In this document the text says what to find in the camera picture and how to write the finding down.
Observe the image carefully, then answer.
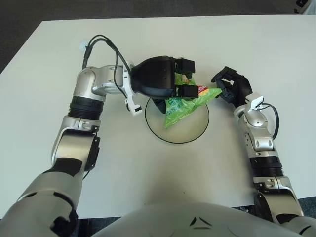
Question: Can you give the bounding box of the white plate with black rim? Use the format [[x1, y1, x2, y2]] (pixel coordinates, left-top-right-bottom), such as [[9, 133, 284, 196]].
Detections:
[[145, 96, 210, 144]]

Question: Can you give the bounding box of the green snack chip bag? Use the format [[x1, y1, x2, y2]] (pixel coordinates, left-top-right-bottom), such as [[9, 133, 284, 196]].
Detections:
[[163, 73, 223, 129]]

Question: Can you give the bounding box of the grey robot torso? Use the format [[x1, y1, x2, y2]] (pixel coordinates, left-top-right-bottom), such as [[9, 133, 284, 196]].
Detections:
[[91, 202, 316, 237]]

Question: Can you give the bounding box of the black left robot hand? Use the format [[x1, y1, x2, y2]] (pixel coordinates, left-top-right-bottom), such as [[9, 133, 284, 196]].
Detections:
[[130, 55, 199, 114]]

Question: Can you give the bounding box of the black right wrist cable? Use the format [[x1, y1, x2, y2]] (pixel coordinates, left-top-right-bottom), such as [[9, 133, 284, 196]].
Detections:
[[261, 103, 280, 137]]

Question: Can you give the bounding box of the black office chair base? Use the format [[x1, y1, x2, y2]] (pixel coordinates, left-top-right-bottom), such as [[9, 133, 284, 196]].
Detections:
[[293, 0, 310, 13]]

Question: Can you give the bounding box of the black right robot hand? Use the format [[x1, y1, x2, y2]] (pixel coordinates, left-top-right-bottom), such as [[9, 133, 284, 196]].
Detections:
[[211, 66, 253, 108]]

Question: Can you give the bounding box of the white plastic wrist bracket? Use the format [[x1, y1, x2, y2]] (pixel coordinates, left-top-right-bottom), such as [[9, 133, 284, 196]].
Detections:
[[123, 95, 143, 116], [245, 95, 264, 111]]

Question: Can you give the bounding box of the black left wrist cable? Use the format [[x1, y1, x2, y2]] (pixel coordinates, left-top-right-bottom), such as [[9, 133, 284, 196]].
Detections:
[[80, 34, 134, 96]]

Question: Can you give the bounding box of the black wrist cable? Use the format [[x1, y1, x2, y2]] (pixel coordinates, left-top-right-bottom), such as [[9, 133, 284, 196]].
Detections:
[[80, 34, 134, 96], [261, 103, 280, 137]]

